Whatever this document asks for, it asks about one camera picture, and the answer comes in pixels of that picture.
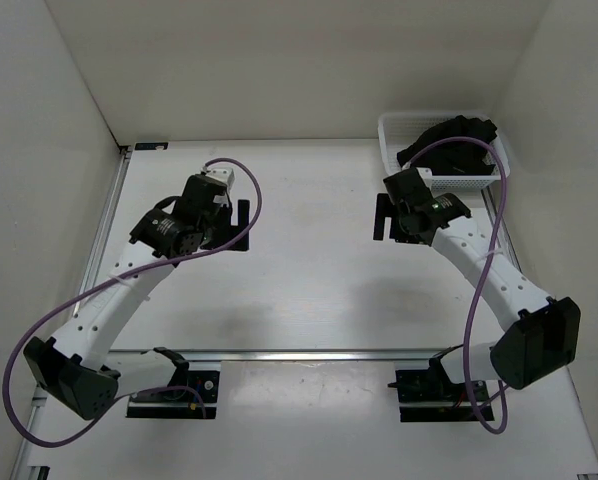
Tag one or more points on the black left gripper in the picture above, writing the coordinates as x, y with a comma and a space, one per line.
225, 213

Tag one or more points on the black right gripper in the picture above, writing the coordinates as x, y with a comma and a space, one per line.
385, 209

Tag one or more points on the black shorts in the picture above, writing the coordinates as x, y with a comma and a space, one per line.
453, 158

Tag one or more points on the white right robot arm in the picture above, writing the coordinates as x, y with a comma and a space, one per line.
540, 333

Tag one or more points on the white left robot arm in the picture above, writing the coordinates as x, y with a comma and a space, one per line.
73, 365

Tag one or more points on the white plastic mesh basket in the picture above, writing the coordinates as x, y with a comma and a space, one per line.
399, 130

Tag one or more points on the small blue label sticker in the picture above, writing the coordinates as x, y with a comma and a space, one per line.
151, 146

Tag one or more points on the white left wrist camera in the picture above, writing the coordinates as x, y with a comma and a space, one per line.
224, 175

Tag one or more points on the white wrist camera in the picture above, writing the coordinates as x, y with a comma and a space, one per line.
224, 175
426, 176

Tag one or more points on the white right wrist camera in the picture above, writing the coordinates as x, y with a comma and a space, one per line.
426, 176

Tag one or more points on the aluminium front frame rail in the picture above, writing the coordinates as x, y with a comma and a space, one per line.
307, 355

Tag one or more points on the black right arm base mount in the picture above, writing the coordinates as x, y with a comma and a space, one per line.
426, 395

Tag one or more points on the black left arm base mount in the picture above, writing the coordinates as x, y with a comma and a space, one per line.
191, 394

